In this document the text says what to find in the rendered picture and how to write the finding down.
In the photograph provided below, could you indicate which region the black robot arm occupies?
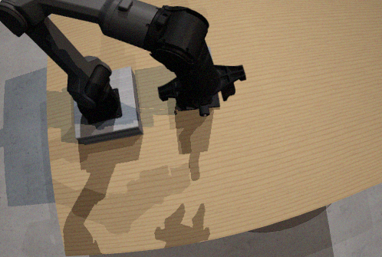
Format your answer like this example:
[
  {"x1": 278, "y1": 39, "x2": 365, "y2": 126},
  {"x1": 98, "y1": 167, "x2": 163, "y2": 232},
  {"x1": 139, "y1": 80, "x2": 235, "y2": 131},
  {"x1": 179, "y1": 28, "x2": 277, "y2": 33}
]
[{"x1": 0, "y1": 0, "x2": 214, "y2": 124}]

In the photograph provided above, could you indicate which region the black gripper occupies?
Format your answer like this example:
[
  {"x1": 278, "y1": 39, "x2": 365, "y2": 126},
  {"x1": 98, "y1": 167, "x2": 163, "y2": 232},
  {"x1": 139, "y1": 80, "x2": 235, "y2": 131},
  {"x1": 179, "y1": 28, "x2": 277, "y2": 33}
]
[{"x1": 158, "y1": 65, "x2": 246, "y2": 109}]

